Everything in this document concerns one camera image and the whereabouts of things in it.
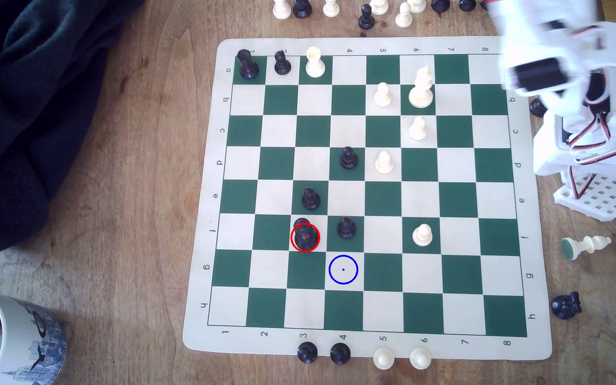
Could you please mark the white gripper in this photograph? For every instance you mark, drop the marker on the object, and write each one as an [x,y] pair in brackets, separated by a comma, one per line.
[507,26]

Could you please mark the large black chess piece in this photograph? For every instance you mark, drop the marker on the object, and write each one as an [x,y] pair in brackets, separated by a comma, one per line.
[305,239]

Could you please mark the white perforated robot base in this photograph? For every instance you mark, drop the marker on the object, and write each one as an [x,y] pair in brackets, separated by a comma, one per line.
[599,200]

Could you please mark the tall white chess piece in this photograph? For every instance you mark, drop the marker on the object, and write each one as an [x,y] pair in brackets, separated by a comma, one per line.
[421,93]

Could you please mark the white chess pawn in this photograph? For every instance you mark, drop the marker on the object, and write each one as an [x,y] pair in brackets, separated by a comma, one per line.
[384,163]
[384,359]
[422,236]
[418,130]
[420,359]
[382,96]
[404,19]

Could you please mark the black chess pawn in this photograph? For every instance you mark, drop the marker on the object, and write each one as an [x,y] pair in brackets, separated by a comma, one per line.
[348,159]
[366,20]
[307,353]
[340,354]
[310,200]
[282,65]
[346,229]

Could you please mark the white chess bishop green felt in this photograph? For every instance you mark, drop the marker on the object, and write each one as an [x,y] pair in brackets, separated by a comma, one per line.
[583,247]

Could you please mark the green and cream chess mat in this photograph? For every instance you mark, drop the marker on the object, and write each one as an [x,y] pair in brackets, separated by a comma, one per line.
[383,198]

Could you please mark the white chess rook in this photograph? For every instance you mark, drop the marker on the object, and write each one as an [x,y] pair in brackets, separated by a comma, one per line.
[315,64]

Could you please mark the black chess knight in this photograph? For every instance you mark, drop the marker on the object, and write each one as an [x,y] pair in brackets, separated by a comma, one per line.
[564,306]

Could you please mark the black chess king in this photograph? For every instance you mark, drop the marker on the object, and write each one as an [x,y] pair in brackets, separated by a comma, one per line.
[247,65]

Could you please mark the dark navy cloth garment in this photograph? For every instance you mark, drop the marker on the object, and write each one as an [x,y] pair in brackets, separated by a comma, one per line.
[35,107]

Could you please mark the white mug blue skyline print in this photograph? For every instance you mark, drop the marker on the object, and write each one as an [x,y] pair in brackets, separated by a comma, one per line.
[24,331]

